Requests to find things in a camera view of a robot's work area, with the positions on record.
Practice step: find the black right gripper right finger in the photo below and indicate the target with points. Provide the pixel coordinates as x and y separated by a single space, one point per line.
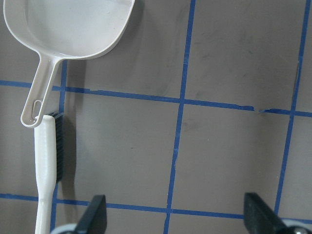
259 218

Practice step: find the beige hand brush black bristles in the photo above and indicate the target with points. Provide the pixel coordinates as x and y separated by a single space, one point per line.
49 155

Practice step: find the beige plastic dustpan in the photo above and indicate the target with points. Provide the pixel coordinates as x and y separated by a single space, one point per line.
59 30

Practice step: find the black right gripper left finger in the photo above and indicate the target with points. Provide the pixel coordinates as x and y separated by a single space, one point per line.
94 219

